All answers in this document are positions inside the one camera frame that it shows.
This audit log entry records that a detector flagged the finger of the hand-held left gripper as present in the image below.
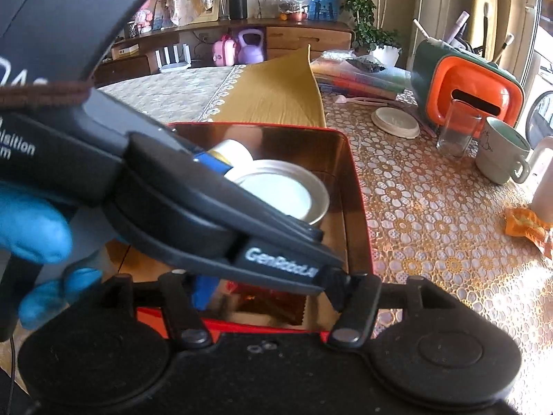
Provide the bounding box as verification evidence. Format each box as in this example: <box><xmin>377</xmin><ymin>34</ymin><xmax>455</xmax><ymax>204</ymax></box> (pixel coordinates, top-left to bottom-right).
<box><xmin>233</xmin><ymin>188</ymin><xmax>352</xmax><ymax>313</ymax></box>
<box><xmin>193</xmin><ymin>150</ymin><xmax>236</xmax><ymax>178</ymax></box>

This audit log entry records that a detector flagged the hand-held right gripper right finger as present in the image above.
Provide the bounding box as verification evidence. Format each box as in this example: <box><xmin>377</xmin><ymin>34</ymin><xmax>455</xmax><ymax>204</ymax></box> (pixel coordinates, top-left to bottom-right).
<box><xmin>328</xmin><ymin>273</ymin><xmax>459</xmax><ymax>349</ymax></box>

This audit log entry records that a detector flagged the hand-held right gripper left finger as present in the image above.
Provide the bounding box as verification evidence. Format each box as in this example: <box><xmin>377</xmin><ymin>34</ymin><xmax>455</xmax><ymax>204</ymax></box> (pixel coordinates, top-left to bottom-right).
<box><xmin>101</xmin><ymin>270</ymin><xmax>219</xmax><ymax>349</ymax></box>

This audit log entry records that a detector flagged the white bottle yellow label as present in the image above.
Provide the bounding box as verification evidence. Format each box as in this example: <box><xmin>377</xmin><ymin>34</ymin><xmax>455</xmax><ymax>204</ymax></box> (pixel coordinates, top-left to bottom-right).
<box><xmin>210</xmin><ymin>139</ymin><xmax>255</xmax><ymax>174</ymax></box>

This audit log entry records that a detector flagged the red metal tin box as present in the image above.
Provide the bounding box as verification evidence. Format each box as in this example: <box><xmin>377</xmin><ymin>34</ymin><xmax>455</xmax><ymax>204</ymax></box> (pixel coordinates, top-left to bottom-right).
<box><xmin>104</xmin><ymin>122</ymin><xmax>375</xmax><ymax>334</ymax></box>

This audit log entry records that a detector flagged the person's left hand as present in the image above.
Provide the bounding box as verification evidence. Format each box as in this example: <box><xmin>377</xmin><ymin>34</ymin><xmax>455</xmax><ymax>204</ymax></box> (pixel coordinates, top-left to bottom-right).
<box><xmin>0</xmin><ymin>181</ymin><xmax>104</xmax><ymax>330</ymax></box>

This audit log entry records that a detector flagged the brown knit band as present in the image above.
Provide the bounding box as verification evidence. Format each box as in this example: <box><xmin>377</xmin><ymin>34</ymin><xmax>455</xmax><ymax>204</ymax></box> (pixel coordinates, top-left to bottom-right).
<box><xmin>0</xmin><ymin>80</ymin><xmax>95</xmax><ymax>110</ymax></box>

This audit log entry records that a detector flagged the round white-lidded container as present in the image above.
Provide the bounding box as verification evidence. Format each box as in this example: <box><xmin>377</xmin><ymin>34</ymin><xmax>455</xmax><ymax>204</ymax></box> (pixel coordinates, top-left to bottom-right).
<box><xmin>225</xmin><ymin>159</ymin><xmax>330</xmax><ymax>226</ymax></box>

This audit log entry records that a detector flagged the beige lace-trimmed cloth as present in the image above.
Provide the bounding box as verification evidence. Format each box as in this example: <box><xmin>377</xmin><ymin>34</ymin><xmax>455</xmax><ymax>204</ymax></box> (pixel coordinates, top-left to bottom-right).
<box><xmin>97</xmin><ymin>64</ymin><xmax>248</xmax><ymax>124</ymax></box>

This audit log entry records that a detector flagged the small white rack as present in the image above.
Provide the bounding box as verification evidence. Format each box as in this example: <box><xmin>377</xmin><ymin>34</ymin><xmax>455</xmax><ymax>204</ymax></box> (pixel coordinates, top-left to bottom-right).
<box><xmin>154</xmin><ymin>44</ymin><xmax>192</xmax><ymax>73</ymax></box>

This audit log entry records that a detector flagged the pink kettlebell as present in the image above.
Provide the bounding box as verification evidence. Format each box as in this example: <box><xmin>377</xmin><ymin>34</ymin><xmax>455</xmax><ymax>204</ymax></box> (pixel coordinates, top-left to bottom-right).
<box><xmin>212</xmin><ymin>35</ymin><xmax>240</xmax><ymax>67</ymax></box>

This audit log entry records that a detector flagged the purple kettlebell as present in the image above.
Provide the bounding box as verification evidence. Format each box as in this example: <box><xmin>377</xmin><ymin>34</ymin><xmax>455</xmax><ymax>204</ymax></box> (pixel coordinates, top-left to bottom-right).
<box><xmin>236</xmin><ymin>28</ymin><xmax>265</xmax><ymax>65</ymax></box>

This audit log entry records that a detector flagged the gold lace tablecloth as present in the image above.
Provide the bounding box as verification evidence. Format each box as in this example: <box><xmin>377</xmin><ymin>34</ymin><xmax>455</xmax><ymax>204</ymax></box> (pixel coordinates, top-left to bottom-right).
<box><xmin>319</xmin><ymin>90</ymin><xmax>553</xmax><ymax>415</ymax></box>

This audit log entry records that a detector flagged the wooden cabinet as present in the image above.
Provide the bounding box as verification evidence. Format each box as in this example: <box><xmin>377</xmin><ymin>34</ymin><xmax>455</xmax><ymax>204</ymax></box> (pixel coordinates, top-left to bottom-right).
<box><xmin>92</xmin><ymin>18</ymin><xmax>356</xmax><ymax>88</ymax></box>

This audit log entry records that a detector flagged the clear plastic bag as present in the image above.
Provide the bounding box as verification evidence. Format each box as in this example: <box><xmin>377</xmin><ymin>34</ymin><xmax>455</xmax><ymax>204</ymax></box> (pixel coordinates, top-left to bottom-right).
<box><xmin>275</xmin><ymin>0</ymin><xmax>310</xmax><ymax>22</ymax></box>

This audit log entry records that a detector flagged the white round lid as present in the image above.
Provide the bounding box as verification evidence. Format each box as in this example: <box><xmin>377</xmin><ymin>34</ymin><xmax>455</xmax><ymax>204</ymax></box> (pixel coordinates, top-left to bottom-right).
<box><xmin>370</xmin><ymin>106</ymin><xmax>421</xmax><ymax>140</ymax></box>

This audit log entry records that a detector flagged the dark small packet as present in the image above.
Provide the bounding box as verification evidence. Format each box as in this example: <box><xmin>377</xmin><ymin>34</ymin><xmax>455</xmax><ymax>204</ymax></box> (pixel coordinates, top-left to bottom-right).
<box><xmin>345</xmin><ymin>58</ymin><xmax>386</xmax><ymax>74</ymax></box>

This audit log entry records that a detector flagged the orange snack wrapper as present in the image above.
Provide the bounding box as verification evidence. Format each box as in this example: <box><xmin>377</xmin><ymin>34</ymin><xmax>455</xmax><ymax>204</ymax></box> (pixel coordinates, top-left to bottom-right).
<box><xmin>504</xmin><ymin>206</ymin><xmax>553</xmax><ymax>261</ymax></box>

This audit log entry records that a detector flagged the blue printed box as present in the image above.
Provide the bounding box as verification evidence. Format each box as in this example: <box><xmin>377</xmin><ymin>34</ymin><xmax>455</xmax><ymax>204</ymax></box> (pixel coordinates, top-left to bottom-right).
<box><xmin>308</xmin><ymin>0</ymin><xmax>340</xmax><ymax>22</ymax></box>

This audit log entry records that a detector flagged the clear drinking glass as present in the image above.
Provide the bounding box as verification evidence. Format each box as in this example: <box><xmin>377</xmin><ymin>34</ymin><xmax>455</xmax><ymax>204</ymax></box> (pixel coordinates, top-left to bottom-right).
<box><xmin>436</xmin><ymin>98</ymin><xmax>483</xmax><ymax>157</ymax></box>

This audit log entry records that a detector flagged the pale green mug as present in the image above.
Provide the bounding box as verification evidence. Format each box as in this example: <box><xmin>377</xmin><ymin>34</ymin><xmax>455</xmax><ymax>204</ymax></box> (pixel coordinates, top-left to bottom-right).
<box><xmin>475</xmin><ymin>116</ymin><xmax>532</xmax><ymax>185</ymax></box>

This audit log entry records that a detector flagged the potted green plant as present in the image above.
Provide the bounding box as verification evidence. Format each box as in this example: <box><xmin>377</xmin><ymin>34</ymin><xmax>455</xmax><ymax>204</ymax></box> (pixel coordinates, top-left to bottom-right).
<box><xmin>340</xmin><ymin>0</ymin><xmax>403</xmax><ymax>68</ymax></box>

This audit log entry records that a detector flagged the white electric kettle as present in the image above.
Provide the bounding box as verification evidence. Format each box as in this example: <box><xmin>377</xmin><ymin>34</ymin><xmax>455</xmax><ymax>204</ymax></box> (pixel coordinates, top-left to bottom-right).
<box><xmin>529</xmin><ymin>136</ymin><xmax>553</xmax><ymax>213</ymax></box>

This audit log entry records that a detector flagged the white stick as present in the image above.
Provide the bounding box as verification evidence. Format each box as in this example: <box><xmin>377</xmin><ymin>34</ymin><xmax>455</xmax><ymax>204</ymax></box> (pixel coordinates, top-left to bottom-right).
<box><xmin>412</xmin><ymin>18</ymin><xmax>438</xmax><ymax>44</ymax></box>

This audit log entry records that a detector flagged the green and orange tissue box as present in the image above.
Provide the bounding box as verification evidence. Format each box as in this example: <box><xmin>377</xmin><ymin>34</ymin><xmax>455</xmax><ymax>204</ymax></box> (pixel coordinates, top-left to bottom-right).
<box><xmin>410</xmin><ymin>38</ymin><xmax>526</xmax><ymax>140</ymax></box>

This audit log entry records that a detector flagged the white washing machine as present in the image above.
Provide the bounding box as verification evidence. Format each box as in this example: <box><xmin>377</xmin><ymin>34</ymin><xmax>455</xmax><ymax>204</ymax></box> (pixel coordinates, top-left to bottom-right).
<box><xmin>524</xmin><ymin>50</ymin><xmax>553</xmax><ymax>150</ymax></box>

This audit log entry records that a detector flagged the white floor air conditioner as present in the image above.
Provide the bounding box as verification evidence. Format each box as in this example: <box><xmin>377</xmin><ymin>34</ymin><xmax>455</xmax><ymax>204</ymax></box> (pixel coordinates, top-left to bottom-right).
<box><xmin>408</xmin><ymin>0</ymin><xmax>472</xmax><ymax>55</ymax></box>

